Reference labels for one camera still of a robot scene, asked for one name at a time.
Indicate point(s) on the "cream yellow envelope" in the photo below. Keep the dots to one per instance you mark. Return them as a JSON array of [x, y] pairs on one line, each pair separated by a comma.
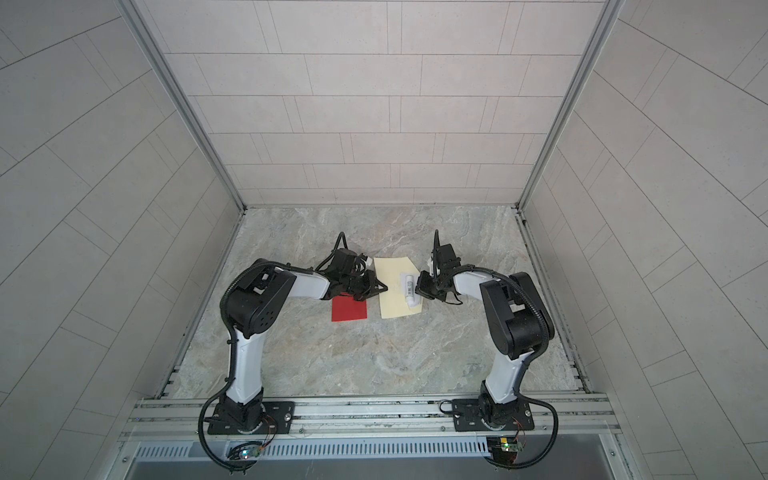
[[392, 302]]

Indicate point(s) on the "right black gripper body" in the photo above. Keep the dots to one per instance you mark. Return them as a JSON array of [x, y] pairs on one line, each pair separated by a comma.
[[433, 286]]

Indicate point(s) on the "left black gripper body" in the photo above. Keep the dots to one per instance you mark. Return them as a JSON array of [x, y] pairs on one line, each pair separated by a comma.
[[361, 287]]

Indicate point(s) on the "left small circuit board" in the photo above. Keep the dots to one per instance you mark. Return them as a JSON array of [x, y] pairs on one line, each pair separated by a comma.
[[248, 451]]

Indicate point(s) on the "aluminium rail frame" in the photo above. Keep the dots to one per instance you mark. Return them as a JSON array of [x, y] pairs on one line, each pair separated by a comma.
[[428, 416]]

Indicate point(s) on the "small circuit board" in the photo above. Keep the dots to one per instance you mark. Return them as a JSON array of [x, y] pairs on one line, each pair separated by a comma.
[[248, 451], [504, 450]]

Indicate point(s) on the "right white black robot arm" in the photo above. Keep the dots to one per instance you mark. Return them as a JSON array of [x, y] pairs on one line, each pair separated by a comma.
[[518, 323]]

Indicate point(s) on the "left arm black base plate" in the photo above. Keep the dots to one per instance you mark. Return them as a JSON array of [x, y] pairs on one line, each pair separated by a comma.
[[260, 418]]

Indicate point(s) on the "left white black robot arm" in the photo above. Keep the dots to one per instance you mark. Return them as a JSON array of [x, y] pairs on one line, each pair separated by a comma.
[[251, 305]]

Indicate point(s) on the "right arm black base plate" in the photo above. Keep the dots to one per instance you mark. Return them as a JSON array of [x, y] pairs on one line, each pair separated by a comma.
[[482, 414]]

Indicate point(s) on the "right small circuit board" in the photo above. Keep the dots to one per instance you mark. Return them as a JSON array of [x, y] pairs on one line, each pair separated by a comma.
[[504, 450]]

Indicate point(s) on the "white glue stick tube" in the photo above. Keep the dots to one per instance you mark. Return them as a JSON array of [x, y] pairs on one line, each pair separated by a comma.
[[408, 284]]

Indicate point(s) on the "red envelope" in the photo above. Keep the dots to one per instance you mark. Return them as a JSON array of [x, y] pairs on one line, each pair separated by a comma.
[[346, 308]]

